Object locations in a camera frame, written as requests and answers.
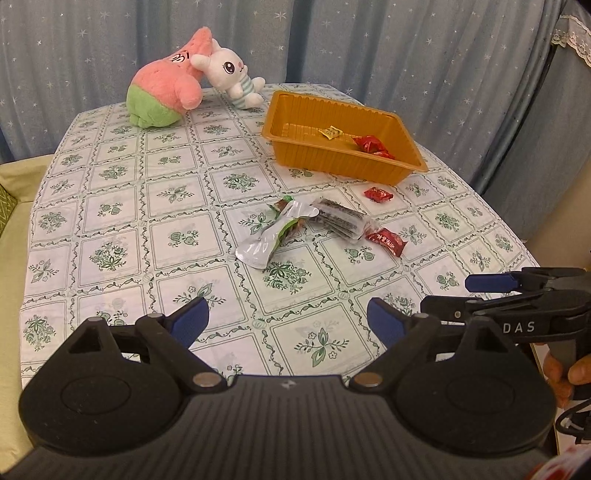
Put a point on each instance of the white rabbit plush toy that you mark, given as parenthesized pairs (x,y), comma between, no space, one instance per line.
(228,69)

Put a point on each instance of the red white clothing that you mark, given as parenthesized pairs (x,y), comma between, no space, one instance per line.
(563,468)

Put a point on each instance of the yellow candy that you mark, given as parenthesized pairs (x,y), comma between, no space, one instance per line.
(330,132)

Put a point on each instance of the silver green snack pouch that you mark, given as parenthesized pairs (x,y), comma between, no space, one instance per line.
(261,244)

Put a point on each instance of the blue starry curtain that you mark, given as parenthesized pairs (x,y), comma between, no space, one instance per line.
(369,41)

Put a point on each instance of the pink starfish plush toy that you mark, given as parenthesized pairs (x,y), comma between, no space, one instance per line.
(161,83)

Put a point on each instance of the person's right hand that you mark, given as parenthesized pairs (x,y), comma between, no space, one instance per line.
(551,369)

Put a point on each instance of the small red wrapped candy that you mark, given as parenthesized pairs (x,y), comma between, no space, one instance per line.
(377,194)

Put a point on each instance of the blue cloth with lace trim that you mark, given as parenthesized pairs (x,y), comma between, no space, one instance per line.
(554,138)

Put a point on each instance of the orange plastic tray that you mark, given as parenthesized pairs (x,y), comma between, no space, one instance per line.
(323,159)

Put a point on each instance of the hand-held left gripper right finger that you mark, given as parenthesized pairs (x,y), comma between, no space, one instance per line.
(385,321)

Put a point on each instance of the dark clear-wrapped snack packet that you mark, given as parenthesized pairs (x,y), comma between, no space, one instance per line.
(339,218)

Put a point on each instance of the pale yellow sofa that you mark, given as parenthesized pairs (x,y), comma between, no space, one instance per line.
(14,300)

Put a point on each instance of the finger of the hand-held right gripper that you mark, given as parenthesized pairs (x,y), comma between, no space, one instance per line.
(491,281)
(443,307)

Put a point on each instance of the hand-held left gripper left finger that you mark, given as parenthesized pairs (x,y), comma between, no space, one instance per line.
(189,321)

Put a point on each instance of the large red candy packet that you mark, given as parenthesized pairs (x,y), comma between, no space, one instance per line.
(368,143)

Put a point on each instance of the floral checked tablecloth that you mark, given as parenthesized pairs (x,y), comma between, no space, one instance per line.
(138,207)

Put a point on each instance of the green brown snack packet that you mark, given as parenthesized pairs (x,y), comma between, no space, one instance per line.
(279,206)

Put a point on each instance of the green patterned cushion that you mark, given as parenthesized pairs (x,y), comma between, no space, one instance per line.
(6,207)

